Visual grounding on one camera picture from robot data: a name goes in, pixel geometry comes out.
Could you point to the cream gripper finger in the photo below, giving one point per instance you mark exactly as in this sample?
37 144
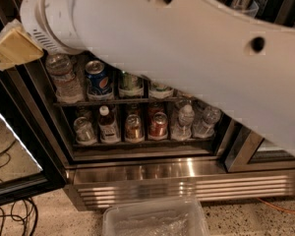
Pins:
16 46

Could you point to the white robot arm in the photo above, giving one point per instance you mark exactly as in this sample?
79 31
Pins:
241 65

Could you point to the front blue pepsi can left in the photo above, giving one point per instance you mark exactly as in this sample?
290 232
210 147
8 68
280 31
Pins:
99 83

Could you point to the open glass fridge door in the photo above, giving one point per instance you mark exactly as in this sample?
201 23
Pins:
16 112

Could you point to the front green can middle shelf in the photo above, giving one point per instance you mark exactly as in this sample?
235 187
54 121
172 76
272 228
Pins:
130 85

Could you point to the copper can bottom shelf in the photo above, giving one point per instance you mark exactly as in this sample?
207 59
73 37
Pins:
134 129

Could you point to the front white green can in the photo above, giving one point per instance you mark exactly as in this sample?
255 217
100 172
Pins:
160 91

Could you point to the red can bottom shelf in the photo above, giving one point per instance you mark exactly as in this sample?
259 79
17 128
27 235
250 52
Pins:
157 129

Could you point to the stainless steel fridge base grille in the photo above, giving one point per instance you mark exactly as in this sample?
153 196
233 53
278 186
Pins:
104 185

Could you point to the water bottle bottom shelf right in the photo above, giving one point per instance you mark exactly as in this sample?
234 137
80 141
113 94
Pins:
205 121

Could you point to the right fridge glass door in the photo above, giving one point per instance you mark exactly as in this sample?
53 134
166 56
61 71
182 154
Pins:
252 152

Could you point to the front clear water bottle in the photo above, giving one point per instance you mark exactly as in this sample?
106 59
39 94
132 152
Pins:
61 71

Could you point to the brown tea bottle white cap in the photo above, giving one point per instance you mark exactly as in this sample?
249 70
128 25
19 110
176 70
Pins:
109 130

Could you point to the clear plastic bin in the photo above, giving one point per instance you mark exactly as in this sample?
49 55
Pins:
178 216

